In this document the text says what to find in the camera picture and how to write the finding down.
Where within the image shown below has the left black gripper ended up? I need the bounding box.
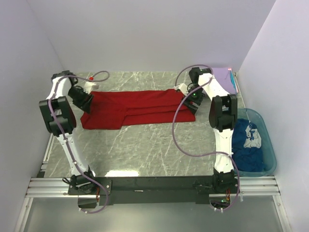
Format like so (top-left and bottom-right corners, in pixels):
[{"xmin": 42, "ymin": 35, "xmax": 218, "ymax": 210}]
[{"xmin": 67, "ymin": 86, "xmax": 94, "ymax": 114}]

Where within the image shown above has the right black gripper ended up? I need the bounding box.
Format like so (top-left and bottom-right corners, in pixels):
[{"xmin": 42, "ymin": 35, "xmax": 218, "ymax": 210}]
[{"xmin": 181, "ymin": 85, "xmax": 206, "ymax": 116}]

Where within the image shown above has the red t shirt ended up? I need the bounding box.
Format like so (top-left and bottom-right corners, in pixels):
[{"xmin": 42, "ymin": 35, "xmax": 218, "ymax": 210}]
[{"xmin": 81, "ymin": 89, "xmax": 183, "ymax": 130}]

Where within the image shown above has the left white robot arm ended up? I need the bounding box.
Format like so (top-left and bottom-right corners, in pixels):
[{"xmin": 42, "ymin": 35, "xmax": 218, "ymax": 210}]
[{"xmin": 39, "ymin": 70, "xmax": 97, "ymax": 194}]

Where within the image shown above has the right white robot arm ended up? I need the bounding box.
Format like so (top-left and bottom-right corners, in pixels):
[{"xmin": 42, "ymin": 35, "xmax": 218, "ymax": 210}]
[{"xmin": 184, "ymin": 67, "xmax": 238, "ymax": 193}]

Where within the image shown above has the folded purple t shirt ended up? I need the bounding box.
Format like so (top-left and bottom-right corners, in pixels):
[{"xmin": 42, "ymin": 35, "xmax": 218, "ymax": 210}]
[{"xmin": 212, "ymin": 68, "xmax": 236, "ymax": 94}]

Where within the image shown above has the folded light blue t shirt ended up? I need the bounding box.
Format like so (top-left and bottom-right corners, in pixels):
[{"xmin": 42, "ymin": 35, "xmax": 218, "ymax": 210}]
[{"xmin": 230, "ymin": 71, "xmax": 237, "ymax": 89}]

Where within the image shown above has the folded pink t shirt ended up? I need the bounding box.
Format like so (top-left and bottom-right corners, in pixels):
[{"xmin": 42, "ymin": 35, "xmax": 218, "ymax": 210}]
[{"xmin": 227, "ymin": 68, "xmax": 239, "ymax": 94}]

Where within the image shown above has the black base beam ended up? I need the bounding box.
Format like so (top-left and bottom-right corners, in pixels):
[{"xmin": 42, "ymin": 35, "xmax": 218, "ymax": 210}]
[{"xmin": 67, "ymin": 175, "xmax": 239, "ymax": 206}]

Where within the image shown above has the blue plastic bin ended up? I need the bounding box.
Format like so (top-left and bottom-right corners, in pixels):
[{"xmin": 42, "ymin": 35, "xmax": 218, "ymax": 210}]
[{"xmin": 238, "ymin": 108, "xmax": 277, "ymax": 177}]

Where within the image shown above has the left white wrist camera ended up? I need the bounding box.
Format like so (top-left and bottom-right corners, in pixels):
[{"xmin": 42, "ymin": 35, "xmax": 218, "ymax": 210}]
[{"xmin": 84, "ymin": 76, "xmax": 98, "ymax": 94}]

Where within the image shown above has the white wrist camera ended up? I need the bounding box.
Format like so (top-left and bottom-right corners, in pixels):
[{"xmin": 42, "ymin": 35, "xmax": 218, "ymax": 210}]
[
  {"xmin": 84, "ymin": 76, "xmax": 98, "ymax": 94},
  {"xmin": 174, "ymin": 83, "xmax": 188, "ymax": 96}
]

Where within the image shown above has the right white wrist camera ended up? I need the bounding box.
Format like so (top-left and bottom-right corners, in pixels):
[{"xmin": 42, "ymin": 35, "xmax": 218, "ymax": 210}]
[{"xmin": 174, "ymin": 83, "xmax": 188, "ymax": 96}]

